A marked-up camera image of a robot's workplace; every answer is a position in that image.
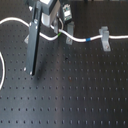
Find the long dark gripper finger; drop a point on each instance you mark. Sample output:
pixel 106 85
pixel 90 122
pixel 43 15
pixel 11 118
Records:
pixel 33 42

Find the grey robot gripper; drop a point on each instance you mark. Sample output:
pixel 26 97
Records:
pixel 44 11

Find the green circuit board module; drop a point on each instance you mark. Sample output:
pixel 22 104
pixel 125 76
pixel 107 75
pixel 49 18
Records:
pixel 67 14

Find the grey cable clip middle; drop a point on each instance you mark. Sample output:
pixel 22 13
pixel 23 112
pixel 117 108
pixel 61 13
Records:
pixel 70 30

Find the grey cable clip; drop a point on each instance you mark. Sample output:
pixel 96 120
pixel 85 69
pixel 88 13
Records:
pixel 70 30
pixel 104 32

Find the grey cable clip right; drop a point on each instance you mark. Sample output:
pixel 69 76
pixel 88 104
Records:
pixel 104 32

